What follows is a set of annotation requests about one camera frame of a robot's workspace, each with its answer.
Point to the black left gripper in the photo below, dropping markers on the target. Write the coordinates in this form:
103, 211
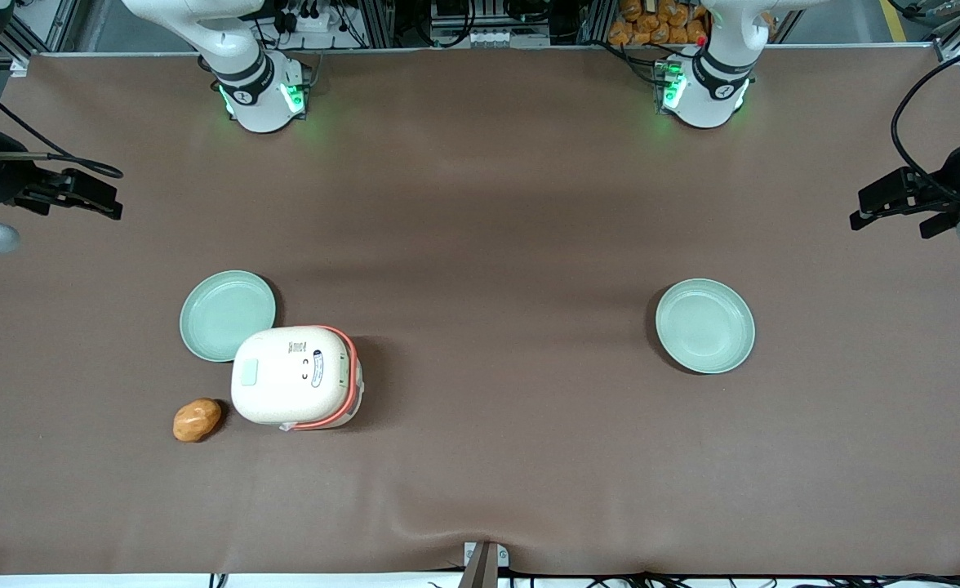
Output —
955, 173

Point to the cream rice cooker orange trim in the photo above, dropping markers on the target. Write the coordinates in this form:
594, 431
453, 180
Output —
284, 384

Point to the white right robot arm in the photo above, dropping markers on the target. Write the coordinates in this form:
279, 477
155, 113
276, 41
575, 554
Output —
243, 49

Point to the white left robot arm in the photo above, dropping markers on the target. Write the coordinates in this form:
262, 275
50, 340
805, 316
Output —
717, 73

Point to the pale green plate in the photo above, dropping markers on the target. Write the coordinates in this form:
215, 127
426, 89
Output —
223, 314
704, 327

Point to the orange-brown potato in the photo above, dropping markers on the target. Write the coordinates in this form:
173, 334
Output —
197, 420

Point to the white power strip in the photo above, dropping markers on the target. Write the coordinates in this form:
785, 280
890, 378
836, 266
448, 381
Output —
313, 20

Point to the bag of orange items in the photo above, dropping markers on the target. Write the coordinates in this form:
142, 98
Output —
651, 23

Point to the brown table mat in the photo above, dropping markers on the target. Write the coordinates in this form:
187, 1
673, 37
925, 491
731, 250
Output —
488, 245

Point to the white electronics box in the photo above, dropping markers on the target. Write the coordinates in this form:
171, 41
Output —
488, 37

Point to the aluminium frame post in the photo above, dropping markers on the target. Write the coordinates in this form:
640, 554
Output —
594, 20
378, 20

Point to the grey metal bracket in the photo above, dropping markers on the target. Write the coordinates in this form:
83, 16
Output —
484, 563

